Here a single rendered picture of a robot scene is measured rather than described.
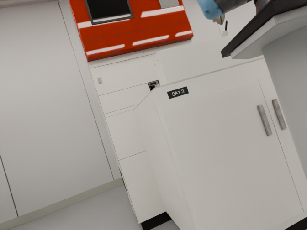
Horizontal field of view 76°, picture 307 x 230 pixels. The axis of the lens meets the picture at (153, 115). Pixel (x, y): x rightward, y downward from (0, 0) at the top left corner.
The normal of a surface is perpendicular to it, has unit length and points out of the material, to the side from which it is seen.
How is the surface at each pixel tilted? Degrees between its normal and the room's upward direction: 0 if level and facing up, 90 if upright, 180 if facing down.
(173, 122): 90
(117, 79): 90
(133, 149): 90
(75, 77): 90
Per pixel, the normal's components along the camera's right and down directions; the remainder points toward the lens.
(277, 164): 0.23, -0.11
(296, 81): -0.77, 0.23
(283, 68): -0.89, 0.28
